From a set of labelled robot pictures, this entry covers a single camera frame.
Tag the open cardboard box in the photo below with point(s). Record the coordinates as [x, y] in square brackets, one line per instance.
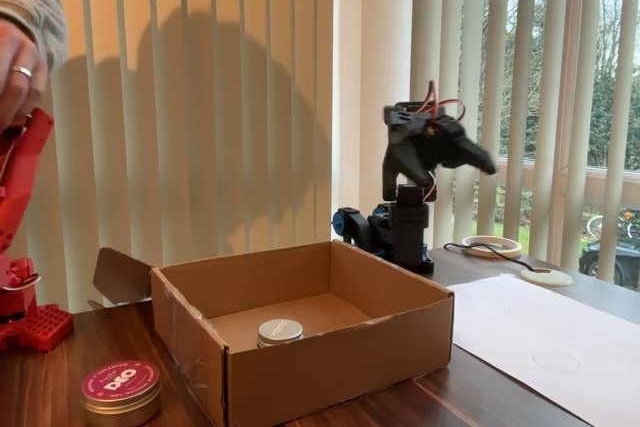
[300, 362]

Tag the beige window frame bar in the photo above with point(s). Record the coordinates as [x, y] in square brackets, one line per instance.
[597, 187]

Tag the dark jar with silver lid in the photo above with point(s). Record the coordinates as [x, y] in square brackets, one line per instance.
[280, 332]

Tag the round tin with pink lid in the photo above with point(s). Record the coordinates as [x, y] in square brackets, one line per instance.
[120, 392]

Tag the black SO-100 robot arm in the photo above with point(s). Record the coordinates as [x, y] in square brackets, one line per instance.
[407, 227]

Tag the person's left hand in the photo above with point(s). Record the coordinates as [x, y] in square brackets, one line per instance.
[20, 82]

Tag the red leader arm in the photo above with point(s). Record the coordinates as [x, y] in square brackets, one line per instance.
[20, 187]

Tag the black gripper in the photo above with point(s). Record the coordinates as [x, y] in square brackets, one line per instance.
[464, 146]

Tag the white vertical window blinds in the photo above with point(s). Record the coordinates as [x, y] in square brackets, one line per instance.
[150, 97]
[520, 72]

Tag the parked bicycle outside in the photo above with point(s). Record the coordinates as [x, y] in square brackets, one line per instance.
[629, 221]

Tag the masking tape roll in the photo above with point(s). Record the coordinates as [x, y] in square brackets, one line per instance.
[492, 252]

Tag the black car outside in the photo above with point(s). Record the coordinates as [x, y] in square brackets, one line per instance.
[592, 257]

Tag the white paper sheet with circles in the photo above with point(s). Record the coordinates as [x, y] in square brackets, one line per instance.
[550, 327]

